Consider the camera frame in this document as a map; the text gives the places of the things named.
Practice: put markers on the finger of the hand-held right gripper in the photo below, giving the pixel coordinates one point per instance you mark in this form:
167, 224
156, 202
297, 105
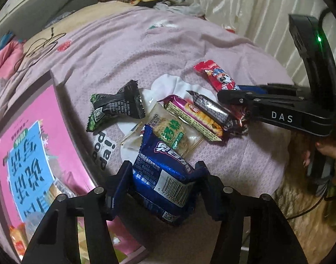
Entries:
253, 88
233, 97

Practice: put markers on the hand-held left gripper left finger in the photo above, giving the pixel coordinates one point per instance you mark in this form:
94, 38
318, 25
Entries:
117, 195

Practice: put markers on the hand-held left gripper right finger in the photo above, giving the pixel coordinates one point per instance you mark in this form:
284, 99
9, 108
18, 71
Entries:
209, 198

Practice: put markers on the dark chocolate bar packet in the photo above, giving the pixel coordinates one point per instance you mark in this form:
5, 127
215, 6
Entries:
214, 110

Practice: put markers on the red cartoon candy packet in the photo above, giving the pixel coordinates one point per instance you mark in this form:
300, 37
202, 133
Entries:
216, 74

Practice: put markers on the purple rice roll packet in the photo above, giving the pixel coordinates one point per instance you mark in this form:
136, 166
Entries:
192, 118

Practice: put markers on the blue cookie packet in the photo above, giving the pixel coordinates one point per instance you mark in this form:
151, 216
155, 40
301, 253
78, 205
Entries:
159, 170

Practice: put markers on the black snack packet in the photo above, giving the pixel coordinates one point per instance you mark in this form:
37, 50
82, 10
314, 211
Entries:
115, 104

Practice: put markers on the dark grey tray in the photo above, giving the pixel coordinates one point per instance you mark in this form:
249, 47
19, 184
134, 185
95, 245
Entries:
62, 107

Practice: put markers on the person's right hand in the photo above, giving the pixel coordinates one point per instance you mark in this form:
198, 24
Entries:
327, 150

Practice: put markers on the clear candy bag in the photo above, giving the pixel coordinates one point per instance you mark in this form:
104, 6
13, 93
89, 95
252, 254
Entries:
60, 189

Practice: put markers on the red bag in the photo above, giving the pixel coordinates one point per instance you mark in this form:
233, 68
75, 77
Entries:
229, 29

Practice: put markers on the clear green biscuit packet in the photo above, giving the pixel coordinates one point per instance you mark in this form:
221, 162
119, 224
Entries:
168, 132

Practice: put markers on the white curtain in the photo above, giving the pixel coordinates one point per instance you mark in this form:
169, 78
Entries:
253, 5

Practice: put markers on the orange snack packet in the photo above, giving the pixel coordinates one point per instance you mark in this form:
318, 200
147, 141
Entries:
18, 236

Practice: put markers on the lilac blanket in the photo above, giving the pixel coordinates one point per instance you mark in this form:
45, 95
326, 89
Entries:
115, 55

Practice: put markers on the pink quilt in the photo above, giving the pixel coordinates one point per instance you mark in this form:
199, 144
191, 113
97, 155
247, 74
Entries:
4, 60

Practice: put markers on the blue cloth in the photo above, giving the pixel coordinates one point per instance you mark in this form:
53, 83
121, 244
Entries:
4, 40

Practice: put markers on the grey headboard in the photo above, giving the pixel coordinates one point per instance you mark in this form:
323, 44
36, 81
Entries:
33, 2

